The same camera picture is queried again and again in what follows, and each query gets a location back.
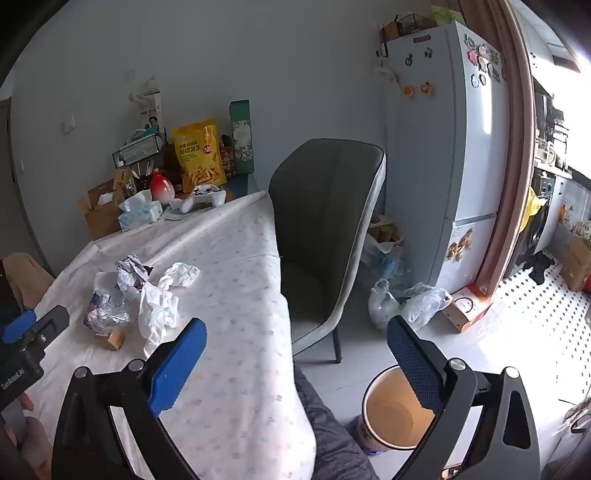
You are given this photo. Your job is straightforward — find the grey upholstered chair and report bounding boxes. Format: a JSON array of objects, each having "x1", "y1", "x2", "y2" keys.
[{"x1": 268, "y1": 138, "x2": 387, "y2": 363}]

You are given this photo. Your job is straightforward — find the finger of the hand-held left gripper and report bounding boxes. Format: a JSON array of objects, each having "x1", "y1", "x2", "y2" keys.
[
  {"x1": 0, "y1": 310, "x2": 38, "y2": 344},
  {"x1": 28, "y1": 305, "x2": 71, "y2": 342}
]

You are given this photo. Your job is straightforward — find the black wire basket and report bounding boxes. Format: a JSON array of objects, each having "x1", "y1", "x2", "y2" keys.
[{"x1": 112, "y1": 133, "x2": 167, "y2": 168}]

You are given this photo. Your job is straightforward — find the printed paper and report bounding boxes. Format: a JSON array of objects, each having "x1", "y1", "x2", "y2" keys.
[{"x1": 115, "y1": 255, "x2": 151, "y2": 292}]

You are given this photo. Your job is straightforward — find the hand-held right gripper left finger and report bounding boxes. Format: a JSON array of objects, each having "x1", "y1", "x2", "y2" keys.
[{"x1": 51, "y1": 318, "x2": 208, "y2": 480}]

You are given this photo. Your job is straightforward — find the open brown cardboard box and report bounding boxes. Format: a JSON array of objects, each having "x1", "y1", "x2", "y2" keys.
[{"x1": 76, "y1": 178, "x2": 128, "y2": 241}]

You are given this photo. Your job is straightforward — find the small white paper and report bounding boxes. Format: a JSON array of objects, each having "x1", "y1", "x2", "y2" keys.
[{"x1": 158, "y1": 261, "x2": 202, "y2": 289}]

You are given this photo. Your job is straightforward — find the large brown cardboard box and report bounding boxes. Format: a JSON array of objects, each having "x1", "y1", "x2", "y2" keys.
[{"x1": 558, "y1": 230, "x2": 591, "y2": 292}]

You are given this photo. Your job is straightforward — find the white refrigerator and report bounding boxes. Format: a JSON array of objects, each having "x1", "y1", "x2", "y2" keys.
[{"x1": 383, "y1": 21, "x2": 511, "y2": 296}]

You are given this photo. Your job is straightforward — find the orange and white cardboard box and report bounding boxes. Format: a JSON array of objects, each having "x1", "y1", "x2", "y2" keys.
[{"x1": 443, "y1": 283, "x2": 494, "y2": 333}]

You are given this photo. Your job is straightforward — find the white dotted tablecloth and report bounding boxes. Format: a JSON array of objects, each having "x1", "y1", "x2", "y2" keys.
[{"x1": 25, "y1": 189, "x2": 317, "y2": 480}]

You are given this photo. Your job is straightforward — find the blue tissue pack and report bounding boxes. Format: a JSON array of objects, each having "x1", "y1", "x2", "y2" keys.
[{"x1": 117, "y1": 189, "x2": 164, "y2": 232}]

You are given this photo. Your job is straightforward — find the wire basket on fridge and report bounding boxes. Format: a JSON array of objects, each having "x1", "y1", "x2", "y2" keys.
[{"x1": 396, "y1": 13, "x2": 437, "y2": 36}]

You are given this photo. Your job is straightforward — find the small cardboard box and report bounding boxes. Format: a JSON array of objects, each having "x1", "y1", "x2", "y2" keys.
[{"x1": 94, "y1": 328, "x2": 128, "y2": 352}]

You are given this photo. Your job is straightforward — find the tan cloth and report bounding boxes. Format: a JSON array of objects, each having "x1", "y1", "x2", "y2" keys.
[{"x1": 0, "y1": 252, "x2": 57, "y2": 310}]

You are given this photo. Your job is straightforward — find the cluster of fridge magnets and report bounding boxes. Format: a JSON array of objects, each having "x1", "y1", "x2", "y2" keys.
[{"x1": 466, "y1": 39, "x2": 504, "y2": 86}]

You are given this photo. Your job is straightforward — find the white tissue box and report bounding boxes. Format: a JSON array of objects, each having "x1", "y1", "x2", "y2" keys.
[{"x1": 129, "y1": 80, "x2": 165, "y2": 135}]

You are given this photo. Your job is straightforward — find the brown figure fridge magnets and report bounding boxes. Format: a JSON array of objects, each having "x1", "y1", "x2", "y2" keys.
[{"x1": 445, "y1": 228, "x2": 476, "y2": 264}]

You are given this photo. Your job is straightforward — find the tall green box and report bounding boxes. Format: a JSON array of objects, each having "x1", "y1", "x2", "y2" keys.
[{"x1": 229, "y1": 100, "x2": 256, "y2": 175}]

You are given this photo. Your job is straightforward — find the small brown snack packet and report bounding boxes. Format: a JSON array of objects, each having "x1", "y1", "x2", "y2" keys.
[{"x1": 219, "y1": 143, "x2": 236, "y2": 179}]

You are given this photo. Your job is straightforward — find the red and white vase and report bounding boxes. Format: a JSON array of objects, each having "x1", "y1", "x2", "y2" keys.
[{"x1": 149, "y1": 168, "x2": 175, "y2": 204}]

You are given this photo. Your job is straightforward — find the yellow snack bag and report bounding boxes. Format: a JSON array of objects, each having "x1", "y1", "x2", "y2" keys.
[{"x1": 172, "y1": 118, "x2": 227, "y2": 193}]

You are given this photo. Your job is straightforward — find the person's left hand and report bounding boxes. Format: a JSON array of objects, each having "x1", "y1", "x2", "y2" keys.
[{"x1": 8, "y1": 393, "x2": 54, "y2": 480}]

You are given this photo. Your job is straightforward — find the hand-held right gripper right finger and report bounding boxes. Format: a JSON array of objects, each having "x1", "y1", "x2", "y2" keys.
[{"x1": 386, "y1": 315, "x2": 541, "y2": 480}]

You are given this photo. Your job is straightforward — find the black cloth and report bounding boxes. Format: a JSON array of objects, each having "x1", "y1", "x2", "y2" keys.
[{"x1": 516, "y1": 251, "x2": 555, "y2": 285}]

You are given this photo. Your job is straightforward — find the person's grey trouser leg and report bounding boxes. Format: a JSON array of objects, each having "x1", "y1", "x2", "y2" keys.
[{"x1": 293, "y1": 364, "x2": 380, "y2": 480}]

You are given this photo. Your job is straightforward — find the white round waste bin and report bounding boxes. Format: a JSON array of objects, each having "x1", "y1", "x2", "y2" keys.
[{"x1": 358, "y1": 364, "x2": 445, "y2": 456}]

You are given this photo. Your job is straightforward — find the pack of water bottles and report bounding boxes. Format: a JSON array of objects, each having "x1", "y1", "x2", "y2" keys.
[{"x1": 362, "y1": 251, "x2": 407, "y2": 287}]

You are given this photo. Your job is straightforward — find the large white tissue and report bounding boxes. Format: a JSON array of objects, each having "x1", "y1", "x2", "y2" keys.
[{"x1": 137, "y1": 281, "x2": 182, "y2": 357}]

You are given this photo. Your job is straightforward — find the white game controller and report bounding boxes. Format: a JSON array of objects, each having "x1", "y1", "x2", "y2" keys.
[{"x1": 168, "y1": 184, "x2": 228, "y2": 214}]

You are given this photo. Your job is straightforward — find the kitchen shelf with utensils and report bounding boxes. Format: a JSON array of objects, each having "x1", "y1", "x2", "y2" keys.
[{"x1": 533, "y1": 92, "x2": 571, "y2": 172}]

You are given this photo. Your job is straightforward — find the silver plastic wrapper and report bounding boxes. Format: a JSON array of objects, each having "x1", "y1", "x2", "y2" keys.
[{"x1": 83, "y1": 271, "x2": 136, "y2": 334}]

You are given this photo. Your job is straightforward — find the white bag with jars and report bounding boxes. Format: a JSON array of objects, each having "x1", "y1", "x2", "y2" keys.
[{"x1": 365, "y1": 214, "x2": 405, "y2": 255}]

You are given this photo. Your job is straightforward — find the yellow cloth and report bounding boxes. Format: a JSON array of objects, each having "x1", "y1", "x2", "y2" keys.
[{"x1": 522, "y1": 185, "x2": 546, "y2": 234}]

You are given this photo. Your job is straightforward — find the clear plastic bag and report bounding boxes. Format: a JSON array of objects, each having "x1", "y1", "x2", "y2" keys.
[{"x1": 368, "y1": 279, "x2": 454, "y2": 331}]

